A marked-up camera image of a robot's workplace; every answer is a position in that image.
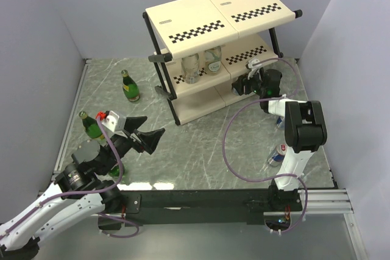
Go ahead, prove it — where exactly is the beige two-tier shelf black frame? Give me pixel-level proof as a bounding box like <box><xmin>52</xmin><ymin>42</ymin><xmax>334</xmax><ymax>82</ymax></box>
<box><xmin>143</xmin><ymin>0</ymin><xmax>303</xmax><ymax>125</ymax></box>

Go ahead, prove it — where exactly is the aluminium rail frame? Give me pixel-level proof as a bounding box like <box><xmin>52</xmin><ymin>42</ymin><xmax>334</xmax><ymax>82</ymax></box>
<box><xmin>37</xmin><ymin>58</ymin><xmax>357</xmax><ymax>259</ymax></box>

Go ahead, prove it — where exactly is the green glass bottle middle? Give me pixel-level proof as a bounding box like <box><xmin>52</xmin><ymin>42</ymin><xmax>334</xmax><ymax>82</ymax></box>
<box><xmin>79</xmin><ymin>110</ymin><xmax>105</xmax><ymax>141</ymax></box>

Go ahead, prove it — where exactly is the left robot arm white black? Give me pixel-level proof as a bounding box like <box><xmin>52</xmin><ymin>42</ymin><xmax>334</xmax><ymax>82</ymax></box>
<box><xmin>1</xmin><ymin>111</ymin><xmax>165</xmax><ymax>259</ymax></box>

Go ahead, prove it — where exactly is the green glass bottle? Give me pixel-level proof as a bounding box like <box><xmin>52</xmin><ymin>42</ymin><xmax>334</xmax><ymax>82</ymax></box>
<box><xmin>121</xmin><ymin>69</ymin><xmax>140</xmax><ymax>102</ymax></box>
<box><xmin>108</xmin><ymin>164</ymin><xmax>126</xmax><ymax>178</ymax></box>
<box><xmin>79</xmin><ymin>110</ymin><xmax>105</xmax><ymax>141</ymax></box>

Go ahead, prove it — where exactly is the silver blue energy drink can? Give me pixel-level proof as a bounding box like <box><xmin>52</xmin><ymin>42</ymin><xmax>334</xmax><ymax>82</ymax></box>
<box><xmin>232</xmin><ymin>88</ymin><xmax>241</xmax><ymax>96</ymax></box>

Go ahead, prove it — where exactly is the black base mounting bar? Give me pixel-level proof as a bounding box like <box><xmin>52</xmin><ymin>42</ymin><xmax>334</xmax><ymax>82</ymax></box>
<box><xmin>104</xmin><ymin>186</ymin><xmax>303</xmax><ymax>226</ymax></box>

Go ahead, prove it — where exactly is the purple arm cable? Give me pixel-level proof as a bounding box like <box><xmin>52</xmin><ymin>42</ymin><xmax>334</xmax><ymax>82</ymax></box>
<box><xmin>0</xmin><ymin>116</ymin><xmax>140</xmax><ymax>239</ymax></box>
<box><xmin>223</xmin><ymin>57</ymin><xmax>307</xmax><ymax>236</ymax></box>

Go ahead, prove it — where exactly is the green glass bottle far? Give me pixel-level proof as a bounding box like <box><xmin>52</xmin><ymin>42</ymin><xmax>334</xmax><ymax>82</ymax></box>
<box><xmin>121</xmin><ymin>69</ymin><xmax>140</xmax><ymax>102</ymax></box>

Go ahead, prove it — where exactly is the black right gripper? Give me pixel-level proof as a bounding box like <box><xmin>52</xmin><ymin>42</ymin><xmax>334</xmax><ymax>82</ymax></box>
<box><xmin>232</xmin><ymin>69</ymin><xmax>267</xmax><ymax>96</ymax></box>

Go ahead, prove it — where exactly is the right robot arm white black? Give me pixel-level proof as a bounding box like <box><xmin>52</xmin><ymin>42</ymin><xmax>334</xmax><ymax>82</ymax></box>
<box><xmin>232</xmin><ymin>69</ymin><xmax>327</xmax><ymax>211</ymax></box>

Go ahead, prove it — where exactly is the green glass bottle near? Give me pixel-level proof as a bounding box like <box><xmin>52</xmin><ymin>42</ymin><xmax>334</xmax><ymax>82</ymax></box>
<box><xmin>108</xmin><ymin>164</ymin><xmax>126</xmax><ymax>178</ymax></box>

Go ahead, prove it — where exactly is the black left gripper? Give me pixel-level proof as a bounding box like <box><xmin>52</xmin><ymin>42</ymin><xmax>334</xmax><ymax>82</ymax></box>
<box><xmin>98</xmin><ymin>116</ymin><xmax>165</xmax><ymax>175</ymax></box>

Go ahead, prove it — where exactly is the clear Chang soda water bottle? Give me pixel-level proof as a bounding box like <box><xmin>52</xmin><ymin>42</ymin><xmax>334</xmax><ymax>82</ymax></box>
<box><xmin>181</xmin><ymin>54</ymin><xmax>199</xmax><ymax>84</ymax></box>

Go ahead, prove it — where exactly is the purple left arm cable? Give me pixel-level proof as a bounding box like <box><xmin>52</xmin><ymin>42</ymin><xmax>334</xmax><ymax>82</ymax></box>
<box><xmin>0</xmin><ymin>116</ymin><xmax>140</xmax><ymax>239</ymax></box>

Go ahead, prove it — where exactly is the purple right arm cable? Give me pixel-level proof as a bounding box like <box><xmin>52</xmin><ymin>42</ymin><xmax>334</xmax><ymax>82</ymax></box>
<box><xmin>223</xmin><ymin>57</ymin><xmax>307</xmax><ymax>236</ymax></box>

